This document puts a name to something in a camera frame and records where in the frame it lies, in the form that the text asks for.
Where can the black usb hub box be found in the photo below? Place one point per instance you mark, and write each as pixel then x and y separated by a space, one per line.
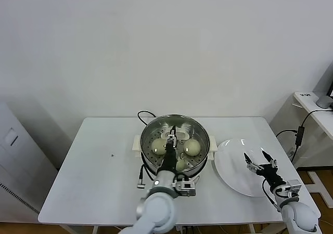
pixel 300 136

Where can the white round plate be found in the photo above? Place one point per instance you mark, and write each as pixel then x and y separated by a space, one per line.
pixel 234 166

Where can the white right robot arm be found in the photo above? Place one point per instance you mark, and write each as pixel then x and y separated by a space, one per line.
pixel 299 218

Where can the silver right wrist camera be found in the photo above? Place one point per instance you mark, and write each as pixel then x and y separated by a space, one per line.
pixel 295 187

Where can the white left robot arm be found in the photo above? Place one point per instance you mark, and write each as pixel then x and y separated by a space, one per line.
pixel 156 210

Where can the white side desk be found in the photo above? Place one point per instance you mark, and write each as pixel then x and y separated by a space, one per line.
pixel 325 122

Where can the white metal cabinet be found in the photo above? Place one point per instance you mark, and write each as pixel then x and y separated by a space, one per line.
pixel 15 153

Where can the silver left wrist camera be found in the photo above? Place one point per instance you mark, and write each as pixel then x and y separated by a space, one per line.
pixel 186 188

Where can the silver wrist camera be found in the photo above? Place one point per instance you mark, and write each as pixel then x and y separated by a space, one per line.
pixel 295 187
pixel 186 188

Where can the black monitor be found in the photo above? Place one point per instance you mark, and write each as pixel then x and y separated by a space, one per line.
pixel 328 83

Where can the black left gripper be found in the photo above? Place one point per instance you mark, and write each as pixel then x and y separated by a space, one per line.
pixel 169 157

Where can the cream electric cooker base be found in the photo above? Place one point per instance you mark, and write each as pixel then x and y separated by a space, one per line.
pixel 201 176

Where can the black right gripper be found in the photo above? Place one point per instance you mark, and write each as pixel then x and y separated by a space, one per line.
pixel 270 176

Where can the steel steamer pot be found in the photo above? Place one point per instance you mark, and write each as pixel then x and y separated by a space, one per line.
pixel 214 144

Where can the white floor leg frame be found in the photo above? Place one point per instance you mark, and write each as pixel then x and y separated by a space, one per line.
pixel 318 184

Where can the grey monitor stand base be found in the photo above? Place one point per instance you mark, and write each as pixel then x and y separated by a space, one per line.
pixel 324 102

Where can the white table leg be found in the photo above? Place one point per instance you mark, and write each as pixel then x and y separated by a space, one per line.
pixel 95 230
pixel 252 230

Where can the round glass pot lid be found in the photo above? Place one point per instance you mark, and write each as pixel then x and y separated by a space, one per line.
pixel 197 135

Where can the white steamed baozi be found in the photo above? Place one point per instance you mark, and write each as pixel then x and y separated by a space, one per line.
pixel 157 148
pixel 181 166
pixel 192 147

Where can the white power strip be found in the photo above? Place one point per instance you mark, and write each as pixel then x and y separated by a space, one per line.
pixel 182 229

